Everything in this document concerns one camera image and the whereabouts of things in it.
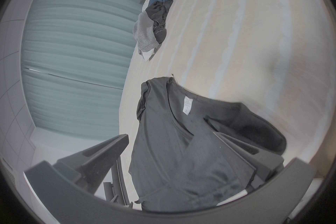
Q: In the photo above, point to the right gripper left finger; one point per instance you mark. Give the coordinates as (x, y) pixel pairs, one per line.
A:
(105, 154)

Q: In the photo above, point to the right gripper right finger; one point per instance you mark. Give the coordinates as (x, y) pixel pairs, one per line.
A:
(262, 160)

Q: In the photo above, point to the black T-shirt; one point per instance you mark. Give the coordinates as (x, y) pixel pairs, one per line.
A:
(168, 144)

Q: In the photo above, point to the bed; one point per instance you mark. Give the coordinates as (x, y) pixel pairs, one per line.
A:
(249, 47)

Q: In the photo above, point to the pile of clothes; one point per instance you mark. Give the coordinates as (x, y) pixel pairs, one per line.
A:
(154, 20)

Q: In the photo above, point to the black chest of drawers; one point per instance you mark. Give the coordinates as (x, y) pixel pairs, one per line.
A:
(116, 181)

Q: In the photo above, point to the blue-green curtain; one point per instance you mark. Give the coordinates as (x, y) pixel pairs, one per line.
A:
(73, 104)
(78, 23)

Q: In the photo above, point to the white ceiling air vent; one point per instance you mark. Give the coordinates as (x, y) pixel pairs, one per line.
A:
(10, 173)

